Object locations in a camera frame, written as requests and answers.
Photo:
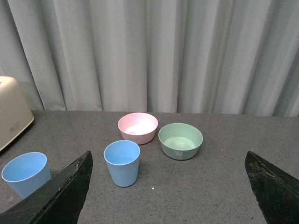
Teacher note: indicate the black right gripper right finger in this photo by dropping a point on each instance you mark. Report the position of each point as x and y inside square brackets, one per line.
[276, 192]

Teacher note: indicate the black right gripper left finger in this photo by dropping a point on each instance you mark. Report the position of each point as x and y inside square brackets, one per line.
[59, 201]

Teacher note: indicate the blue plastic cup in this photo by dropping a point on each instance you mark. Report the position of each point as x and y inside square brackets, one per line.
[122, 160]
[27, 173]

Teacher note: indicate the cream white toaster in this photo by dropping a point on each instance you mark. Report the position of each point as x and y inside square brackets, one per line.
[15, 113]

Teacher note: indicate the pink plastic bowl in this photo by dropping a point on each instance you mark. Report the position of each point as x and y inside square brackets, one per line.
[138, 127]

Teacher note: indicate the green plastic bowl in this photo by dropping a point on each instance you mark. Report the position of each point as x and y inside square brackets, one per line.
[180, 141]

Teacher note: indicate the grey pleated curtain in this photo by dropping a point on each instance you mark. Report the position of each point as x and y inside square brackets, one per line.
[193, 56]

